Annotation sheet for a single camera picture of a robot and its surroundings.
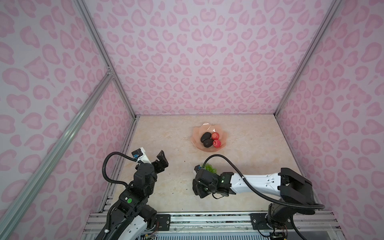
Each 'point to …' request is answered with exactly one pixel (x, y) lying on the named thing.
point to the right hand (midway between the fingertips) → (197, 190)
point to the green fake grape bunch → (209, 167)
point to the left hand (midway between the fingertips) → (157, 152)
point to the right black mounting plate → (259, 218)
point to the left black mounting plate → (164, 221)
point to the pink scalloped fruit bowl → (207, 127)
